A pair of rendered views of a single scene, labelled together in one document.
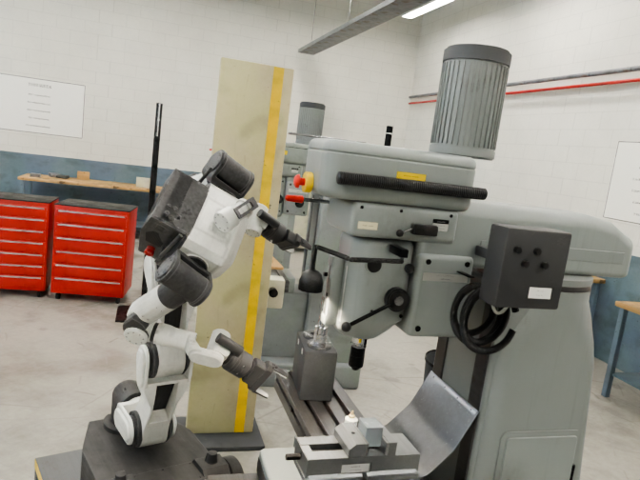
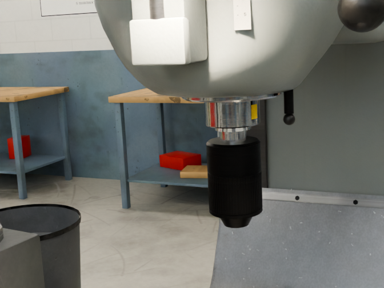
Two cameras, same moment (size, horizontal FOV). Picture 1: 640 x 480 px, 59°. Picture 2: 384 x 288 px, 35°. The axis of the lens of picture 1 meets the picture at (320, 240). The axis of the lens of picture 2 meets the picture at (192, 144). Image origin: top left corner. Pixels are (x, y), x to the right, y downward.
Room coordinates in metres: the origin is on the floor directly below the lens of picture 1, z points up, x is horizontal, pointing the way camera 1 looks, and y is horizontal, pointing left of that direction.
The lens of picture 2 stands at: (1.37, 0.24, 1.36)
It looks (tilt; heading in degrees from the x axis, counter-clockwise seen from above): 11 degrees down; 313
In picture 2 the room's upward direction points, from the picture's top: 3 degrees counter-clockwise
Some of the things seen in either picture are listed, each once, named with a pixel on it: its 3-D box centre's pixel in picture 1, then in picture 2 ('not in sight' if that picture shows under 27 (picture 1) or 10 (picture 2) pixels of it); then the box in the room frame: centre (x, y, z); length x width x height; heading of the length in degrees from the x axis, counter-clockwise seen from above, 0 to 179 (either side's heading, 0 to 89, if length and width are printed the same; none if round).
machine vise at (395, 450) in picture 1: (357, 450); not in sight; (1.52, -0.19, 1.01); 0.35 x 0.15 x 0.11; 109
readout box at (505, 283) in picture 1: (526, 267); not in sight; (1.47, -0.55, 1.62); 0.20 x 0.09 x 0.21; 108
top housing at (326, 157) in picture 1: (388, 173); not in sight; (1.70, -0.18, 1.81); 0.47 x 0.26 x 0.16; 108
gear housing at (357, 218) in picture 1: (390, 217); not in sight; (1.71, -0.20, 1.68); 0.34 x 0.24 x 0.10; 108
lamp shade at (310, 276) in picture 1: (311, 279); not in sight; (1.61, 0.01, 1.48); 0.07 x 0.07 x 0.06
